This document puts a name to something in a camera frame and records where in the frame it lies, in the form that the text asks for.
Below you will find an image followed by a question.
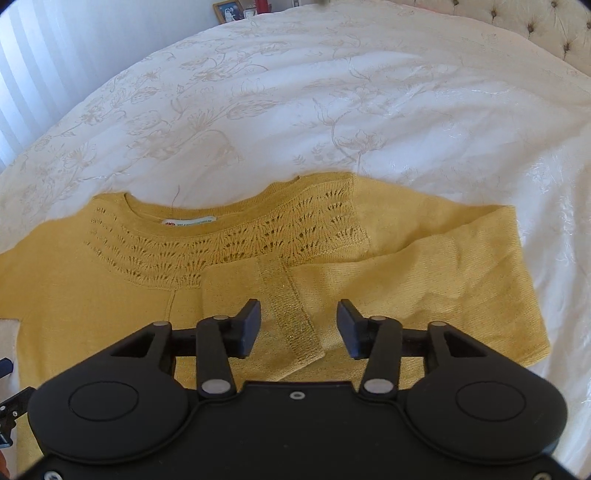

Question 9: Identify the red bottle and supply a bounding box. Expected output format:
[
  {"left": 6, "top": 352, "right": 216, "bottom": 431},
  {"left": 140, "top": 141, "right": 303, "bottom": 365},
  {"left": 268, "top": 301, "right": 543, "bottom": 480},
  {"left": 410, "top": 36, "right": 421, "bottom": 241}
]
[{"left": 254, "top": 0, "right": 270, "bottom": 14}]

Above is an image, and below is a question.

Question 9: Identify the white floral bedspread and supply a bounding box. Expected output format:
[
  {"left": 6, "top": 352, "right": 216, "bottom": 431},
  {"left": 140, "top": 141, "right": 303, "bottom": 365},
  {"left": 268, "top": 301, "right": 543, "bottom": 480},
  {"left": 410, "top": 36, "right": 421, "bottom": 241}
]
[{"left": 1, "top": 1, "right": 590, "bottom": 474}]

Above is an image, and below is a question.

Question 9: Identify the cream tufted headboard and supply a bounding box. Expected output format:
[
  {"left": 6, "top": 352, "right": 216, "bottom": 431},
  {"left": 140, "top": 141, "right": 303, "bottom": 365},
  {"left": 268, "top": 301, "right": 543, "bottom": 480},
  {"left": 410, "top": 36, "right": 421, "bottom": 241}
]
[{"left": 407, "top": 0, "right": 590, "bottom": 74}]

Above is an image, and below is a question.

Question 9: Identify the wooden picture frame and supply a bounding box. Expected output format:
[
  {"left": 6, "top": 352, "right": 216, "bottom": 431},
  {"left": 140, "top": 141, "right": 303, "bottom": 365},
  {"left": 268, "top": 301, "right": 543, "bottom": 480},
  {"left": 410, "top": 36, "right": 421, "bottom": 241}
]
[{"left": 212, "top": 0, "right": 245, "bottom": 24}]

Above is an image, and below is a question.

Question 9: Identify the yellow knit sweater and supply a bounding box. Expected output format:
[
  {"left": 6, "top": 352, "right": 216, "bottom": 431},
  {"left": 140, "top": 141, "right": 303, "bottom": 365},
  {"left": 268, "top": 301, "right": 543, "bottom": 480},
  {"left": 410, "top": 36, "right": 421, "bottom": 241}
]
[{"left": 0, "top": 171, "right": 552, "bottom": 476}]

